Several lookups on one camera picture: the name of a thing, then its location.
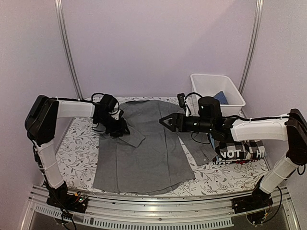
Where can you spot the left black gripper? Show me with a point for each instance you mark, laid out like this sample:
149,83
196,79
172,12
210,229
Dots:
121,129

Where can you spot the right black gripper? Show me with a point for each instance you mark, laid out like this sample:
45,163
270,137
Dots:
174,122

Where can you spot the grey long sleeve shirt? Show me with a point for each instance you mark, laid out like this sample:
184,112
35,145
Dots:
151,159

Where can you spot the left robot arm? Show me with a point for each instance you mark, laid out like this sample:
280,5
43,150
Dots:
41,122

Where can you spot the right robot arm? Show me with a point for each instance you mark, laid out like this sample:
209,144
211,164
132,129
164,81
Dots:
290,127

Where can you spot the floral patterned table cloth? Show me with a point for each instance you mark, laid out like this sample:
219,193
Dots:
78,156

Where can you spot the white plastic bin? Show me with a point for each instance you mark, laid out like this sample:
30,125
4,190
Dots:
210,85

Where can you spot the blue dotted cloth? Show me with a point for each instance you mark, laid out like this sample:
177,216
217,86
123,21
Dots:
220,96

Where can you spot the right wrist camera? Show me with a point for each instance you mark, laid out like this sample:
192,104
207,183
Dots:
183,103

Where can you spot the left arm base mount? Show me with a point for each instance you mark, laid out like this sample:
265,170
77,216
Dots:
76,202

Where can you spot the aluminium front rail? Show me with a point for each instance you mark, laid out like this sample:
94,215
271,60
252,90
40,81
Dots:
127,212

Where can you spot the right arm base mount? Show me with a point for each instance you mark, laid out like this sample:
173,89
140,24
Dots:
257,199

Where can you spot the left metal corner post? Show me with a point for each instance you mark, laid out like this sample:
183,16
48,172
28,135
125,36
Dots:
66,47

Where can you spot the metal corner post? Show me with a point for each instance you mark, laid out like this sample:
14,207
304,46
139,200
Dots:
66,47
252,44

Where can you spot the right metal corner post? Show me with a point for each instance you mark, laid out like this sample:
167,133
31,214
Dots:
252,44

